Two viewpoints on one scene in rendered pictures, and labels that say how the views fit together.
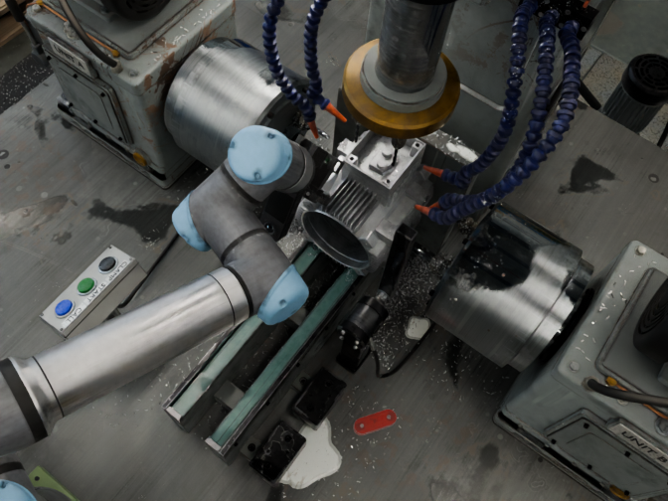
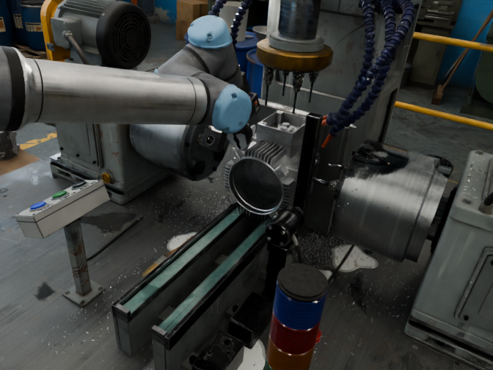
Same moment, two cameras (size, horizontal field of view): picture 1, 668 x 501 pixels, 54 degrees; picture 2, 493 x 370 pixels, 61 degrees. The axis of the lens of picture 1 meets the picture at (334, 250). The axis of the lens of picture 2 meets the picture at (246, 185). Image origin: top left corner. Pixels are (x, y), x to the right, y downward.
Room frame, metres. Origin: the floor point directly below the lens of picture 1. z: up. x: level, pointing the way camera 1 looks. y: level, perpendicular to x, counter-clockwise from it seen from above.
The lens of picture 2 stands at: (-0.34, 0.03, 1.56)
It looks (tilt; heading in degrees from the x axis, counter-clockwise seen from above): 31 degrees down; 359
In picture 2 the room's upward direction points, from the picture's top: 5 degrees clockwise
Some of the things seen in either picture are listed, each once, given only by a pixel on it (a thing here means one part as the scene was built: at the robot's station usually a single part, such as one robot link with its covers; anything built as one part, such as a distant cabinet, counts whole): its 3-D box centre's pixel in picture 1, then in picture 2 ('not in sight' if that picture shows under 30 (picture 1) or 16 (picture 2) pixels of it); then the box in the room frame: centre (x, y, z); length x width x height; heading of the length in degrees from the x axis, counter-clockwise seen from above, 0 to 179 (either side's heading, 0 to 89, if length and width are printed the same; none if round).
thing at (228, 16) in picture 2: not in sight; (231, 21); (2.83, 0.19, 0.99); 0.24 x 0.22 x 0.24; 60
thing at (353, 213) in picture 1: (365, 204); (273, 171); (0.64, -0.05, 1.02); 0.20 x 0.19 x 0.19; 151
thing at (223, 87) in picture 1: (223, 101); (169, 127); (0.82, 0.26, 1.04); 0.37 x 0.25 x 0.25; 61
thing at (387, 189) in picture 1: (382, 162); (283, 133); (0.68, -0.07, 1.11); 0.12 x 0.11 x 0.07; 151
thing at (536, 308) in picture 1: (519, 294); (400, 204); (0.48, -0.34, 1.04); 0.41 x 0.25 x 0.25; 61
